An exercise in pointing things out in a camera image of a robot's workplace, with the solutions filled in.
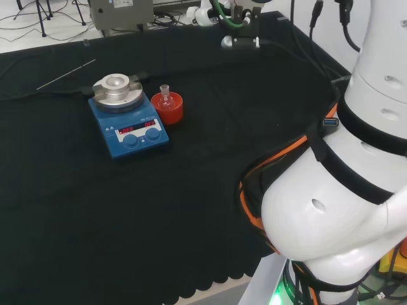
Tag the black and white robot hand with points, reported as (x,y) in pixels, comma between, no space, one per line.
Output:
(202,14)

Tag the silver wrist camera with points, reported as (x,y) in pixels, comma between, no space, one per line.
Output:
(245,42)

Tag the small clear cloth clip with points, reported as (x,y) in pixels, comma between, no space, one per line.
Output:
(86,42)

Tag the thin glass rod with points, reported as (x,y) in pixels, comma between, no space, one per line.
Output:
(66,74)

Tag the yellow stop button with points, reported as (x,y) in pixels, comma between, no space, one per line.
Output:
(386,262)

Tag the heater with blue base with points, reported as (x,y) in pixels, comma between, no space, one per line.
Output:
(133,149)

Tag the black tripod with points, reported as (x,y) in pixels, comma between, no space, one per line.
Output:
(79,12)
(40,16)

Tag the black bench cloth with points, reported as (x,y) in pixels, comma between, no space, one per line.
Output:
(159,206)

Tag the grey equipment box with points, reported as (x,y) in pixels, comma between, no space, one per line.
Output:
(121,16)

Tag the clear round-bottom flask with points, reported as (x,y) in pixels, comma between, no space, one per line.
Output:
(164,90)

